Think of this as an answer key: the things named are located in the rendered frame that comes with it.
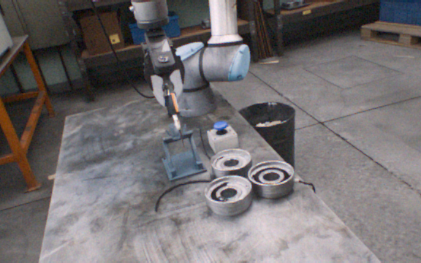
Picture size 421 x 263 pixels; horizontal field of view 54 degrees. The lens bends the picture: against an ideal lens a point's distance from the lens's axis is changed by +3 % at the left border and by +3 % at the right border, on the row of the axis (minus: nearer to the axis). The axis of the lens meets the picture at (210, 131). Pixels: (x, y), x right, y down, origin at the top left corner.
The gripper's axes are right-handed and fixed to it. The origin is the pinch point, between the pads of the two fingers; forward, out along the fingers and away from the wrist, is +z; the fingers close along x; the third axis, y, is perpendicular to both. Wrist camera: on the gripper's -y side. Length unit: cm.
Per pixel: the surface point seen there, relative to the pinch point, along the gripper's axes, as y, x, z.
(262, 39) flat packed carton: 327, -158, 100
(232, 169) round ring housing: -14.4, -9.5, 14.9
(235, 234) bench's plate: -32.1, -3.6, 17.8
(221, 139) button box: 2.0, -11.9, 15.9
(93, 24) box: 329, 18, 48
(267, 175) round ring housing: -18.3, -16.8, 16.6
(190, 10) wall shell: 379, -91, 64
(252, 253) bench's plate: -38.3, -4.8, 17.4
